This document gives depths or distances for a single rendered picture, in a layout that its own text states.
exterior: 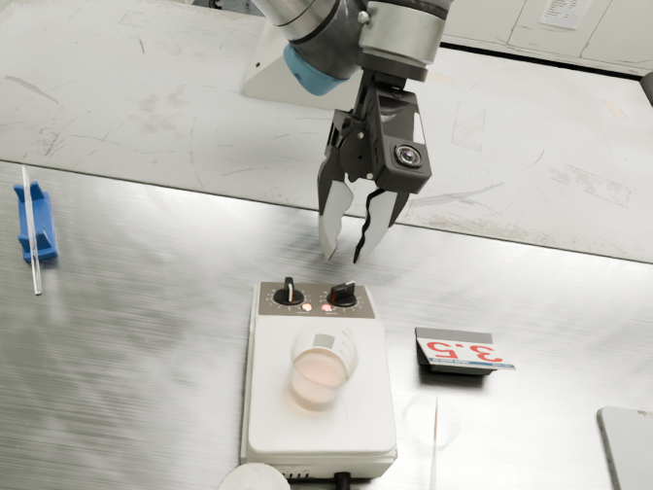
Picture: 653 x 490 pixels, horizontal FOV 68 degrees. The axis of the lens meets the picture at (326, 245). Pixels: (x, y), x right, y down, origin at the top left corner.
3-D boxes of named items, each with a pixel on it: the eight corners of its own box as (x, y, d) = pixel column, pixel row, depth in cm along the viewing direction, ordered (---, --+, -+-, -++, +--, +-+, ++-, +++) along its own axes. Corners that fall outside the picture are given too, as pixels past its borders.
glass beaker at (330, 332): (274, 368, 42) (279, 324, 35) (331, 350, 43) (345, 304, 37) (298, 437, 38) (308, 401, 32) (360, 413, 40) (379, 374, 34)
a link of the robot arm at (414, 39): (459, 22, 43) (372, -3, 41) (441, 76, 44) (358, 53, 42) (429, 22, 49) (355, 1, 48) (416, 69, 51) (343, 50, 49)
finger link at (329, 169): (345, 219, 52) (376, 143, 49) (348, 225, 50) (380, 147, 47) (304, 206, 51) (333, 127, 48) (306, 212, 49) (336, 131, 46)
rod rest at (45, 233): (19, 201, 60) (8, 181, 57) (50, 195, 61) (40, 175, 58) (25, 263, 54) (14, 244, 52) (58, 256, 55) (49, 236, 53)
